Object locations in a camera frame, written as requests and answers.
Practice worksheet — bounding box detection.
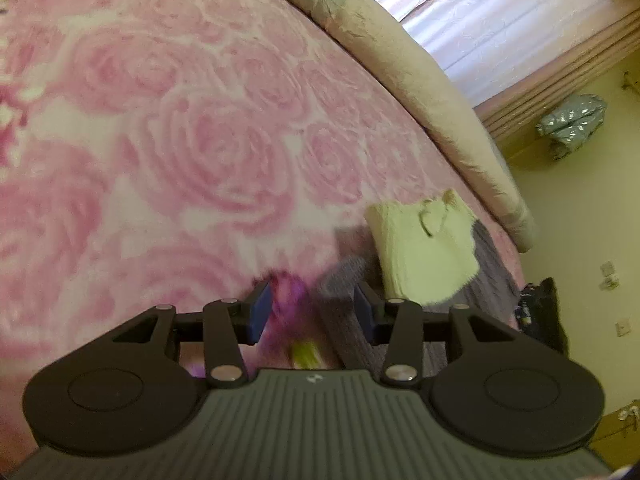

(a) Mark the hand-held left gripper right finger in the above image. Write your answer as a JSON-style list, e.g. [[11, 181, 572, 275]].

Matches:
[[352, 282, 518, 388]]

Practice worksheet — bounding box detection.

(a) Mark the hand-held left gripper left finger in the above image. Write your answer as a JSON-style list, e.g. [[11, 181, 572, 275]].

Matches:
[[112, 282, 273, 388]]

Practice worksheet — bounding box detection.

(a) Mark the purple knit cardigan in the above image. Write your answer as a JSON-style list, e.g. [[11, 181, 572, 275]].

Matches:
[[317, 220, 523, 376]]

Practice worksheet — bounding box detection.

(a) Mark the cream knit sweater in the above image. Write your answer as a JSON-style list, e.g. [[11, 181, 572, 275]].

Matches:
[[364, 189, 480, 302]]

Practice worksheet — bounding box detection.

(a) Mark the black bag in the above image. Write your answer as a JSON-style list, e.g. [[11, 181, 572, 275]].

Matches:
[[514, 277, 571, 356]]

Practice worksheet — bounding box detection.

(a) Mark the pink rose blanket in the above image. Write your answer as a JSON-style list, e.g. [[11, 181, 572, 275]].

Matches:
[[0, 0, 526, 376]]

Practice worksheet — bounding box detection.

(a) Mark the beige quilt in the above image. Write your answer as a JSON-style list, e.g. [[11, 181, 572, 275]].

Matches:
[[235, 0, 538, 254]]

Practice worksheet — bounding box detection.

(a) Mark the wooden door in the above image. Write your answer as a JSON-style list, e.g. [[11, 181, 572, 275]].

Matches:
[[590, 399, 640, 458]]

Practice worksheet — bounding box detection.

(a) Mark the silver plastic bag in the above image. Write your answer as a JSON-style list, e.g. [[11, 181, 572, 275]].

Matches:
[[536, 94, 609, 161]]

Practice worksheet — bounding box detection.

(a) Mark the white sheer curtain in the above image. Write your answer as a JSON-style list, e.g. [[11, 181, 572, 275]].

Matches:
[[335, 0, 640, 106]]

